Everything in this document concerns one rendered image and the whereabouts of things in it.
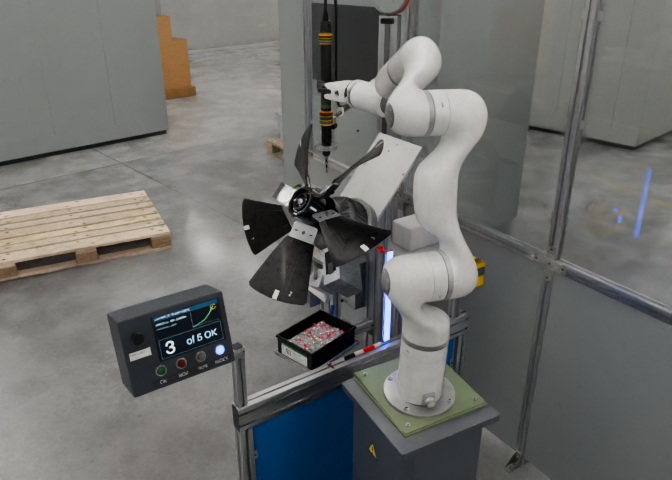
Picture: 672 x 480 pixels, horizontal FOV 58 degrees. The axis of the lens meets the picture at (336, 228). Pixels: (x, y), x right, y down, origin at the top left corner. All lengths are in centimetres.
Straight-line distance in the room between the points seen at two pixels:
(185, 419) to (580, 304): 186
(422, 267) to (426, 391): 36
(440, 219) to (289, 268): 88
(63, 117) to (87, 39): 90
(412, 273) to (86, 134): 645
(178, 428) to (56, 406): 65
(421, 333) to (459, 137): 48
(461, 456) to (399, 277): 55
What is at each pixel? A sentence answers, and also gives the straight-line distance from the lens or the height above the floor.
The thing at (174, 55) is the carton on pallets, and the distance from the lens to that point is 1021.
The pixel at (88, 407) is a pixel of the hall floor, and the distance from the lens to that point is 333.
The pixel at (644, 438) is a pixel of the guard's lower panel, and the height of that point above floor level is 50.
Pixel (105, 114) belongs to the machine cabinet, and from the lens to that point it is 764.
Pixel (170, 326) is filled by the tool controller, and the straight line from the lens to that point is 151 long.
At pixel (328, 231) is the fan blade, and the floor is 117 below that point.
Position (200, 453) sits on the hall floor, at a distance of 294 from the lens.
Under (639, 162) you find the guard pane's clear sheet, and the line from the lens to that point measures 212.
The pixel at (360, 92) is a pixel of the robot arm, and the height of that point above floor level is 166.
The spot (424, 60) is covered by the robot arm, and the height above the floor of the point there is 181.
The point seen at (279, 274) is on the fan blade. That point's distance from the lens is 214.
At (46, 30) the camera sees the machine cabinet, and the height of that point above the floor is 133.
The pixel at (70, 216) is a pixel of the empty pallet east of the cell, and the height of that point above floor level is 14.
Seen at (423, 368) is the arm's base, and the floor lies 108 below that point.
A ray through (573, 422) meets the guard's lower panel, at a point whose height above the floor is 38.
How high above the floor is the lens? 201
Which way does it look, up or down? 24 degrees down
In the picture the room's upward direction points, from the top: straight up
